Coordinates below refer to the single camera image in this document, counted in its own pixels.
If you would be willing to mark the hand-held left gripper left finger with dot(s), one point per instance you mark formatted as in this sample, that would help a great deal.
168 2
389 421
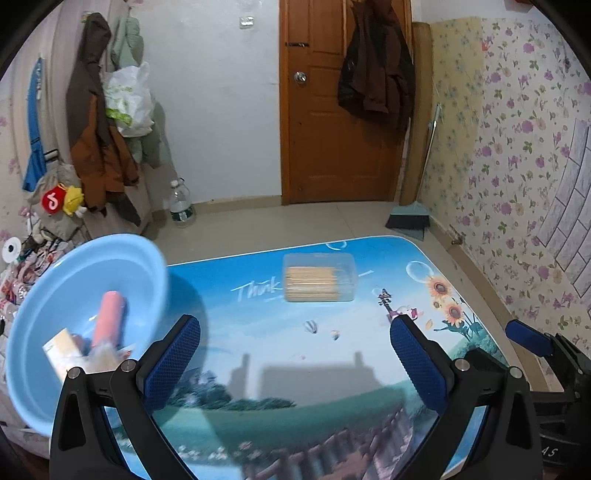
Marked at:
173 364

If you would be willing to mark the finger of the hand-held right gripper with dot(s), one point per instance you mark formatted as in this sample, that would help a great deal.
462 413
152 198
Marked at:
526 334
485 357

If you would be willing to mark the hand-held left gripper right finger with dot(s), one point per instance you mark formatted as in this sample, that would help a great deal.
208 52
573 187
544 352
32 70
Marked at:
418 364

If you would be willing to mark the pink cylindrical roll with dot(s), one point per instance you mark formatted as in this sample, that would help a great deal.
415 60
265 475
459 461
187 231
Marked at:
111 318

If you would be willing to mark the clear toothpick box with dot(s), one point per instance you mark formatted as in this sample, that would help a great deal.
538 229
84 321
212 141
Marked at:
318 281

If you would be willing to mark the light blue plastic basin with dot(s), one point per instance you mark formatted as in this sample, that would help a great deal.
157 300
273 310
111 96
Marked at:
55 286

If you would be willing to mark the grey brick pattern panel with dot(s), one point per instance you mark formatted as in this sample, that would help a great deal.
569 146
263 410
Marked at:
572 207

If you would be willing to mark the grey broom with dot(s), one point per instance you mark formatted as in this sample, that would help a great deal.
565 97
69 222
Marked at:
408 219

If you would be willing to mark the clear water bottle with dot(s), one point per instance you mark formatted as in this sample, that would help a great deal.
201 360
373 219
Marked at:
181 203

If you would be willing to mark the pile of red white clutter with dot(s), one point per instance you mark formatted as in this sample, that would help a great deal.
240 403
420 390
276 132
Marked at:
27 281

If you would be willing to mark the grey canvas bag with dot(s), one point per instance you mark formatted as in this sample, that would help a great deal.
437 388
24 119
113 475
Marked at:
60 221

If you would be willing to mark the yellow plush charm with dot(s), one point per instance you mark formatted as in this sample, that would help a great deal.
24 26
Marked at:
76 201

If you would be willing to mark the white tape roll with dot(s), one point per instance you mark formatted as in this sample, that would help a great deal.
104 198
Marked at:
16 251

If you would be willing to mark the red plush charm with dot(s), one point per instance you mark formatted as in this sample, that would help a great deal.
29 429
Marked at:
54 199

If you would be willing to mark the brown leaning board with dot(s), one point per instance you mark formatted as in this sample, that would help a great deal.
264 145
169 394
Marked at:
418 138

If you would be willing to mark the brown and orange jacket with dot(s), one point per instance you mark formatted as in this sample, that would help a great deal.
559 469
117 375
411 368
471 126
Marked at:
87 138

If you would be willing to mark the brown wooden door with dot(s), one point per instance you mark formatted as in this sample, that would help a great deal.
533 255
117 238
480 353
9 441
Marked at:
323 138

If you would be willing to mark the white green plastic bag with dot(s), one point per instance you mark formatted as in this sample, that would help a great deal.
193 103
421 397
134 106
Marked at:
129 101

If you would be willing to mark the dark brown hanging jacket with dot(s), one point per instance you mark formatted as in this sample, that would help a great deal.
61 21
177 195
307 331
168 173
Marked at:
374 78

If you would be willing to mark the silver door knob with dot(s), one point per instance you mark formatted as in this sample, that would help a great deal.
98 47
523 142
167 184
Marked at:
301 77

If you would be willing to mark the pale green jacket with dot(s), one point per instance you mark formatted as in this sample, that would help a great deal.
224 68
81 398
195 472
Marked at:
127 46

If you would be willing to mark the black door bolt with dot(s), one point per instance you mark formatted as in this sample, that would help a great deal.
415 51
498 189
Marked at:
295 44

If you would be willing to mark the white light switch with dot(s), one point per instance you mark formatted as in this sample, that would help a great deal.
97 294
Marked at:
246 21

